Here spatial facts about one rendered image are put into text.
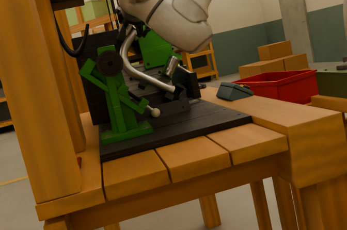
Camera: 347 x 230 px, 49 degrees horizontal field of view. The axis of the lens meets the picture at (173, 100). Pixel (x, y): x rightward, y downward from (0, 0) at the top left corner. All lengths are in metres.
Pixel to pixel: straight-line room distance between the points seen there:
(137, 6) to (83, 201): 0.51
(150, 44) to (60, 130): 0.72
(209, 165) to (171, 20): 0.39
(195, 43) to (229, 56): 10.37
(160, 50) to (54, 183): 0.76
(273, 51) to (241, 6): 3.77
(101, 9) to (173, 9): 3.82
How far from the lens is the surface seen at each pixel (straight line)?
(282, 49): 8.28
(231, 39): 11.43
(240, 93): 1.36
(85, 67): 1.12
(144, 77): 1.35
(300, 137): 0.91
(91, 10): 4.73
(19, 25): 0.80
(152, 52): 1.42
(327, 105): 1.38
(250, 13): 11.78
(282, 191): 1.58
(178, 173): 0.83
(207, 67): 10.56
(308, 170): 0.94
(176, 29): 1.01
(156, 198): 0.93
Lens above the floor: 1.13
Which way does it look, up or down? 8 degrees down
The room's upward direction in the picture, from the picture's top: 13 degrees counter-clockwise
